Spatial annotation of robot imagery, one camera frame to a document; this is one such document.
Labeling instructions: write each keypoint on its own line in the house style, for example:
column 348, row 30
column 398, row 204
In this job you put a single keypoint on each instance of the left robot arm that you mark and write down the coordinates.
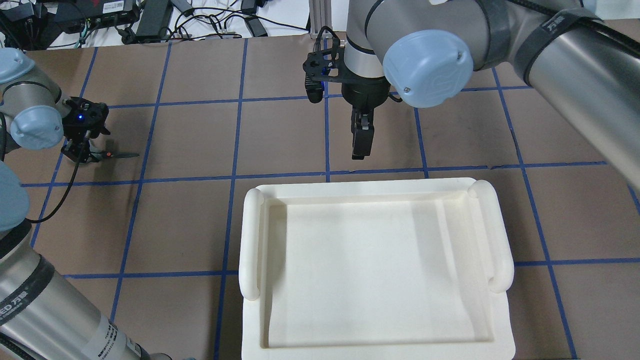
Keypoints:
column 43, row 316

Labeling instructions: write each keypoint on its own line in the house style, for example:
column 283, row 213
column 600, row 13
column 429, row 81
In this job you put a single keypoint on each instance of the black power brick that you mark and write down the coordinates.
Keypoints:
column 154, row 21

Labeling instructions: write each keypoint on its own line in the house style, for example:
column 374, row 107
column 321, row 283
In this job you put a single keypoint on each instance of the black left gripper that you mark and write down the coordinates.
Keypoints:
column 75, row 131

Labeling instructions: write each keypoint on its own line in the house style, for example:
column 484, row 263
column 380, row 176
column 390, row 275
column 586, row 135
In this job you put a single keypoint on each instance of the white foam tray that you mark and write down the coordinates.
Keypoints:
column 415, row 269

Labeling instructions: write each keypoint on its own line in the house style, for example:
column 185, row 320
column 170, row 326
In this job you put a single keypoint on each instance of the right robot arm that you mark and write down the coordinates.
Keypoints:
column 427, row 51

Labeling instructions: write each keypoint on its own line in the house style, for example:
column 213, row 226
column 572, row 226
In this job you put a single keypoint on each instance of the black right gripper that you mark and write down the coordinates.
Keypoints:
column 365, row 95

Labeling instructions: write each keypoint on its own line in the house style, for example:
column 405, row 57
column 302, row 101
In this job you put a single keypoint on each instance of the grey orange scissors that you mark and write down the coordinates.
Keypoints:
column 108, row 155

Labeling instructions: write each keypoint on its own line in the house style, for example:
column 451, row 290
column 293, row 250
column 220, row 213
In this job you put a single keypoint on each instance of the black network switch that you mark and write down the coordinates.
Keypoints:
column 73, row 16

